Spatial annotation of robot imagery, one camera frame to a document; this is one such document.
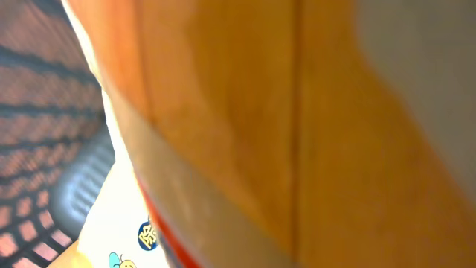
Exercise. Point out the grey plastic shopping basket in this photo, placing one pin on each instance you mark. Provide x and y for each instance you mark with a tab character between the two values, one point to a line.
56	150

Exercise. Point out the yellow snack packet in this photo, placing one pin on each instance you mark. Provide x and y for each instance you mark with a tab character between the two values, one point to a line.
254	133

